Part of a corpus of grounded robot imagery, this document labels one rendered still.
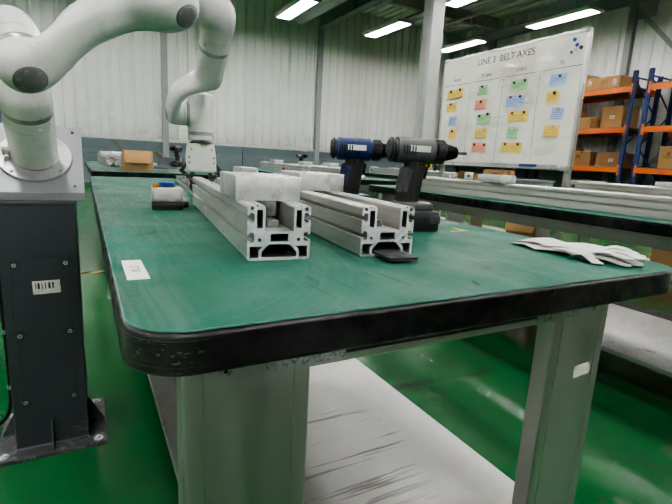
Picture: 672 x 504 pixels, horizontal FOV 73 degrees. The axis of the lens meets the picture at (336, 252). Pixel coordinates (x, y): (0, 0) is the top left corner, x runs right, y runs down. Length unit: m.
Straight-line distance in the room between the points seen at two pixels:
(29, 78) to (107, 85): 11.27
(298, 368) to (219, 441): 0.12
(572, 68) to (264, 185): 3.39
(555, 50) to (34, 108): 3.51
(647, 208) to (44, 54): 2.05
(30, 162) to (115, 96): 11.01
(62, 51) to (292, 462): 1.06
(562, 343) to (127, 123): 12.03
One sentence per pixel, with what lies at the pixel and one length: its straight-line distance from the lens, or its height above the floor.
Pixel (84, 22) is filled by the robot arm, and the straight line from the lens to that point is 1.34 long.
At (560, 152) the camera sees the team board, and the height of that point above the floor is 1.08.
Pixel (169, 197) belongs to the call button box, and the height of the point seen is 0.81.
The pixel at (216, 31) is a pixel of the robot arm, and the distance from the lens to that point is 1.46.
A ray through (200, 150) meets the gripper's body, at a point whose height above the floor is 0.95.
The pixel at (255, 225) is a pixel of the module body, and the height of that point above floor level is 0.83.
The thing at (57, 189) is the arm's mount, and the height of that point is 0.81.
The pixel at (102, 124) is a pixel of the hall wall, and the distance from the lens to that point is 12.50.
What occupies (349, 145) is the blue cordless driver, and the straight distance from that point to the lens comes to 1.24.
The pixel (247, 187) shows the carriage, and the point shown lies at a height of 0.89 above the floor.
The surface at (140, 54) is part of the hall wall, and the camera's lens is 12.74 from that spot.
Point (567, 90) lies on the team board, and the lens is 3.96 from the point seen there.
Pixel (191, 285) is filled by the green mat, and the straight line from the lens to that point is 0.58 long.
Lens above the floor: 0.94
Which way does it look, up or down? 11 degrees down
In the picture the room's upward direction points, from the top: 3 degrees clockwise
